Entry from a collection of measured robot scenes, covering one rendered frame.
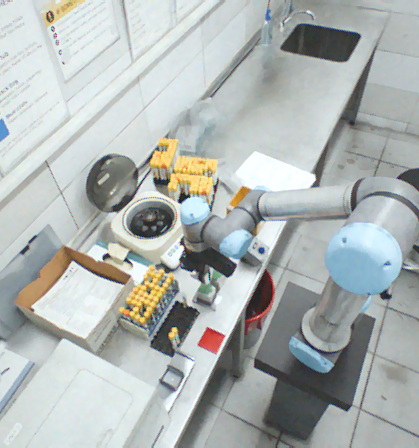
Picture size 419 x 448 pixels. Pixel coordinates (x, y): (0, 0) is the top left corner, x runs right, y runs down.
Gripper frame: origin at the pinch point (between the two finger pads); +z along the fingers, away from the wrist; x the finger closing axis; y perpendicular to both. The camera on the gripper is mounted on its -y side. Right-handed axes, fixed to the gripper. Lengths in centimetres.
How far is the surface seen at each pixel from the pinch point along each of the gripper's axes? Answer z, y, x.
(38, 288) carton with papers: 2, 51, 22
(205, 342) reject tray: 12.6, -4.4, 13.9
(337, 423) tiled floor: 101, -58, -6
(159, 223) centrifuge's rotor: 2.0, 27.3, -16.6
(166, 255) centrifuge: 7.2, 20.6, -8.0
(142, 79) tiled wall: -26, 54, -60
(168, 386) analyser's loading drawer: 7.2, -1.4, 31.8
